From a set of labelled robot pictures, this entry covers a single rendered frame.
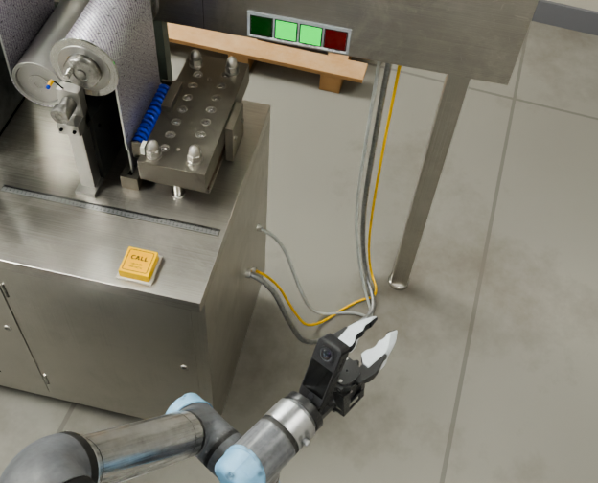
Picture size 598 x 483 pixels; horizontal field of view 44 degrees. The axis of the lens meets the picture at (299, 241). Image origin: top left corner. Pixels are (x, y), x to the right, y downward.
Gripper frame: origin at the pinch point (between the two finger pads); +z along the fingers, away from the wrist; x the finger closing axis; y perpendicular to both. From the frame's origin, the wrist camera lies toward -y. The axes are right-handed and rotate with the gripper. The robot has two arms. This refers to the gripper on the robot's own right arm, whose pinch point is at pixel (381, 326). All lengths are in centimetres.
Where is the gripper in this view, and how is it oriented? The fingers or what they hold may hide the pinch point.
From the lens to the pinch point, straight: 125.2
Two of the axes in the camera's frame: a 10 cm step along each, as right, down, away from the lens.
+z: 6.8, -5.6, 4.7
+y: 0.5, 6.7, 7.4
